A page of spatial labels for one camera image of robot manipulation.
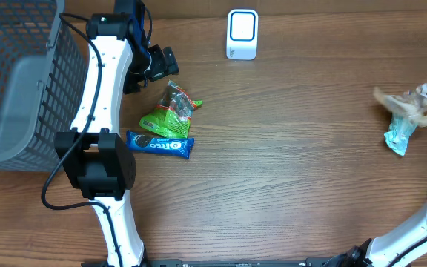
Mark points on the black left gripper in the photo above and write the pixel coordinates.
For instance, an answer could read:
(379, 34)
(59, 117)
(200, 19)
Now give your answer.
(163, 67)

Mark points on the beige paper pouch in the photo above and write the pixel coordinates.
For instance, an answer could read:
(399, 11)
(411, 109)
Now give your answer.
(411, 105)

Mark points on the green snack packet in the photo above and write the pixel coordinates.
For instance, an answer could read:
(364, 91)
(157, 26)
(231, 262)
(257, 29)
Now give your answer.
(171, 118)

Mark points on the teal snack packet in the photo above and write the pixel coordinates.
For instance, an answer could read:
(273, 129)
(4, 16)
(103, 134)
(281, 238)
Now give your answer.
(399, 133)

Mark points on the blue Oreo cookie pack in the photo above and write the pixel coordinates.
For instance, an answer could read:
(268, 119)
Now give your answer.
(137, 142)

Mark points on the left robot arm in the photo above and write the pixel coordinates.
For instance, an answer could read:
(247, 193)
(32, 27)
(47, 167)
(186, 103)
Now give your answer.
(92, 154)

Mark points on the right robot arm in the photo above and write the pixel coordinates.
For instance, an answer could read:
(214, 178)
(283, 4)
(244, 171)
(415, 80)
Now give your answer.
(408, 241)

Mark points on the white barcode scanner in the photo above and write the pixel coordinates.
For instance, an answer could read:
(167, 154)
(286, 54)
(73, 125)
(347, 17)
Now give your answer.
(242, 34)

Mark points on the grey plastic mesh basket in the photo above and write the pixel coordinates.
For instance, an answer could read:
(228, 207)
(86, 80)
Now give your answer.
(42, 78)

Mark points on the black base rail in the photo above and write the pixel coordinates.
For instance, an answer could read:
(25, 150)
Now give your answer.
(308, 262)

